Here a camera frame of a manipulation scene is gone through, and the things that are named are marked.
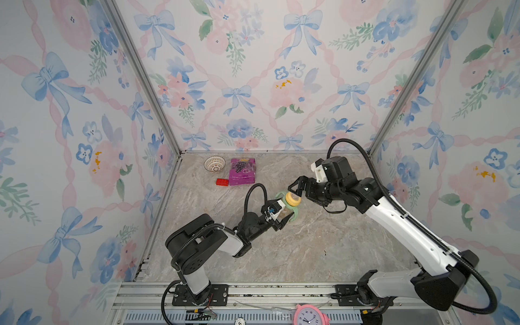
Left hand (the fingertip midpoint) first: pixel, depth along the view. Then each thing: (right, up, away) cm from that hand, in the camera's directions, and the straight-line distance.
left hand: (288, 205), depth 81 cm
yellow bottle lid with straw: (+1, +3, -7) cm, 8 cm away
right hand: (+2, +6, -9) cm, 11 cm away
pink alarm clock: (+6, -35, -12) cm, 38 cm away
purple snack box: (-21, +13, +23) cm, 33 cm away
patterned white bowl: (-38, +18, +33) cm, 53 cm away
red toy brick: (-31, +8, +23) cm, 39 cm away
